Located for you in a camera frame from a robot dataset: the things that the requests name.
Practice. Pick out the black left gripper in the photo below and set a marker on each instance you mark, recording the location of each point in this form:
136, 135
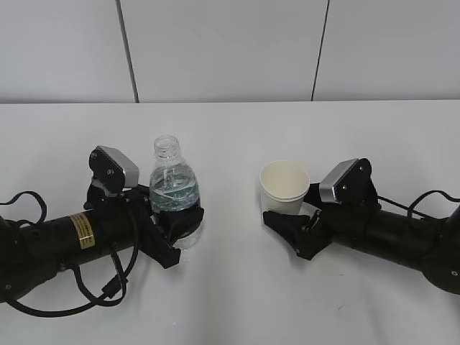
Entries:
183, 228

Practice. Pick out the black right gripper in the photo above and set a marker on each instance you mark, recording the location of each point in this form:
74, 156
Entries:
308, 235

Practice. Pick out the clear green-label water bottle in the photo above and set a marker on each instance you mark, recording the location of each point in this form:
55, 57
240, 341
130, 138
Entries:
173, 184

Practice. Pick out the white paper cup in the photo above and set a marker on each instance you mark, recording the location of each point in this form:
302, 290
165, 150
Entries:
283, 186

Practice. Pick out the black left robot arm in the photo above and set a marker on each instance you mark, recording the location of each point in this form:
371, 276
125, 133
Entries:
33, 253

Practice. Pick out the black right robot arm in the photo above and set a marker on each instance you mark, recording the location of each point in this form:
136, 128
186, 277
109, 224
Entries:
428, 245

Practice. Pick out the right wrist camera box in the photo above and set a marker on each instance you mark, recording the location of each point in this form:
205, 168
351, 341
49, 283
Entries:
348, 183

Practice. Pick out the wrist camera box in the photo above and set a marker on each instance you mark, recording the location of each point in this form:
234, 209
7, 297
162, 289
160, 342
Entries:
348, 183
113, 173

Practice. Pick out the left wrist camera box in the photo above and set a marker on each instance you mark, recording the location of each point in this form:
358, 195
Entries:
113, 173

